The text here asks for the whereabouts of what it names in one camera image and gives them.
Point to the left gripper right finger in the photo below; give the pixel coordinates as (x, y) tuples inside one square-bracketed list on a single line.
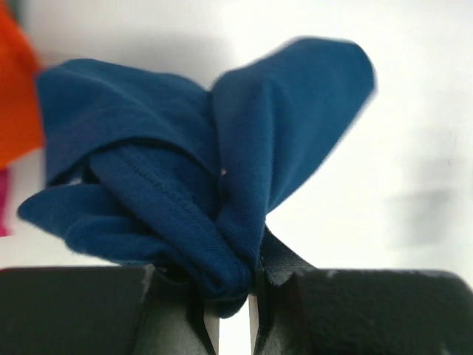
[(296, 308)]

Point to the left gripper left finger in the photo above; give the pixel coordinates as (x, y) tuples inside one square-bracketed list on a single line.
[(103, 310)]

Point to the blue t-shirt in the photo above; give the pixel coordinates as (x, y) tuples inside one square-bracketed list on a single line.
[(151, 168)]

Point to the pink folded t-shirt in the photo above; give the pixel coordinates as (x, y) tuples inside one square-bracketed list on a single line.
[(4, 201)]

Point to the orange folded t-shirt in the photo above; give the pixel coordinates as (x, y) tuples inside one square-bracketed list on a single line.
[(21, 126)]

